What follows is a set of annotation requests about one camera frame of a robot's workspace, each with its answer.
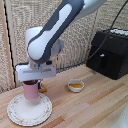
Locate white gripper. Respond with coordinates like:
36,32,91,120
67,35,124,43
15,62,57,83

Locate pink mug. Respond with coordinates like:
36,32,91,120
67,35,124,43
22,79,41,101

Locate small orange blue object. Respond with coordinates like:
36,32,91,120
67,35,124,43
38,81,48,94

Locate yellow butter block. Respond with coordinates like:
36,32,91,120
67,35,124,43
75,83,83,89
69,83,78,90

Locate white floral rim plate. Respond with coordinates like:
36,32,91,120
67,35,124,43
6,91,53,127

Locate small white bowl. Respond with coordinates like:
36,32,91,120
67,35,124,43
67,78,85,93

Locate black equipment box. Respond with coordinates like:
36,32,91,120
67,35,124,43
85,29,128,81

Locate black cable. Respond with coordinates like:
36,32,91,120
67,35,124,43
55,0,128,72

